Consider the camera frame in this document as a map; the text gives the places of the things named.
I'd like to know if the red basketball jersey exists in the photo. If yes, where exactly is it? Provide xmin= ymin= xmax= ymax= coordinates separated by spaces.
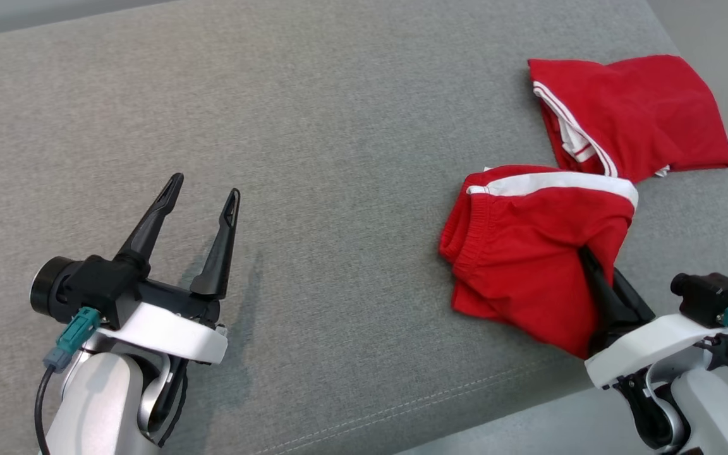
xmin=527 ymin=55 xmax=728 ymax=184

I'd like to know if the left black cable teal connector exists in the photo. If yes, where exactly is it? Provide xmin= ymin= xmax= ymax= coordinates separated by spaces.
xmin=34 ymin=306 xmax=100 ymax=455

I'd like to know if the red shorts white hem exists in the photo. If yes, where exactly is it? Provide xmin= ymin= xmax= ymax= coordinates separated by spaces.
xmin=438 ymin=164 xmax=640 ymax=359

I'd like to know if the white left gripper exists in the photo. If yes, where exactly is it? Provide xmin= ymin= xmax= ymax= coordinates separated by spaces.
xmin=94 ymin=173 xmax=241 ymax=365

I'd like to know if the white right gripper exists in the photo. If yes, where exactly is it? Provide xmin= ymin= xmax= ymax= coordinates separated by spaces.
xmin=579 ymin=246 xmax=728 ymax=400

